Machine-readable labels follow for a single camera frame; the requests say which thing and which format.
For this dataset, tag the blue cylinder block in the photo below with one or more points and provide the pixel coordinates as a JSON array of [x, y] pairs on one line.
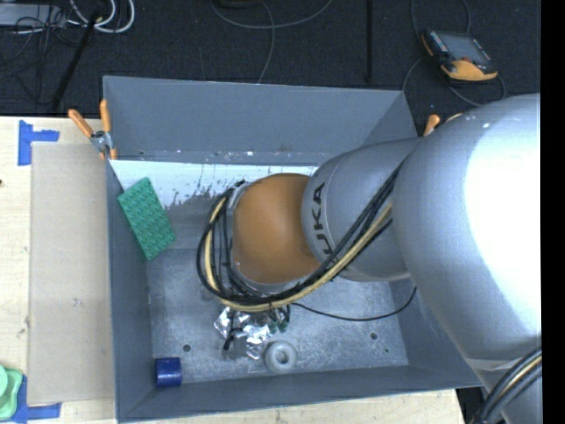
[[167, 372]]

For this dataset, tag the grey metal bin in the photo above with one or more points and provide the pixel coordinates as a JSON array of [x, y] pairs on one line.
[[344, 325]]

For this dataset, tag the green studded flat block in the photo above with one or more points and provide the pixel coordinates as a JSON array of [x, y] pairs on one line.
[[146, 219]]

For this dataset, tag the pale flat board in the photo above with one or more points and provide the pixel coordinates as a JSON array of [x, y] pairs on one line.
[[66, 272]]

